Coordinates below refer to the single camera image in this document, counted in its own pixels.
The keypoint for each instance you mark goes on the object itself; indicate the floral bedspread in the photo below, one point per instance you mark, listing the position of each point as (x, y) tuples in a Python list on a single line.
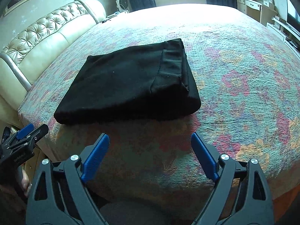
[(248, 83)]

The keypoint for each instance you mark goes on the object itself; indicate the white tv stand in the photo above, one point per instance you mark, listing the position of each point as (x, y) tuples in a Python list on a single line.
[(285, 32)]

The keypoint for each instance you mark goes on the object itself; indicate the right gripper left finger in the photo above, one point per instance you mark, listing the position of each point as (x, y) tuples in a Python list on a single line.
[(59, 194)]

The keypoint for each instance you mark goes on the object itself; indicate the black pants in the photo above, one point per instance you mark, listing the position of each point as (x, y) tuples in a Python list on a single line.
[(146, 82)]

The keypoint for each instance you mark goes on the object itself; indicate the cream tufted headboard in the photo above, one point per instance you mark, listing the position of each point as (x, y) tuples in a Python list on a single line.
[(35, 48)]

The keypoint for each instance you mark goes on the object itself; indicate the white fan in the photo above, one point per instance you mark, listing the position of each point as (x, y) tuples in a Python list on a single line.
[(122, 5)]

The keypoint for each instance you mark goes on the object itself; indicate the left hand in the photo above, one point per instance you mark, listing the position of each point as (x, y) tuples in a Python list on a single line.
[(25, 183)]

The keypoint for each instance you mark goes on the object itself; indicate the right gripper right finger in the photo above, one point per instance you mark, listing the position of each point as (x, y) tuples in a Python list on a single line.
[(240, 195)]

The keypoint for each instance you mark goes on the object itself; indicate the white vanity with oval mirror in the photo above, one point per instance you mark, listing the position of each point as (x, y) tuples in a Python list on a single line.
[(262, 11)]

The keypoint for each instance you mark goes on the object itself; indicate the black television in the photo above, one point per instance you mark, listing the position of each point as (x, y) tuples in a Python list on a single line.
[(292, 16)]

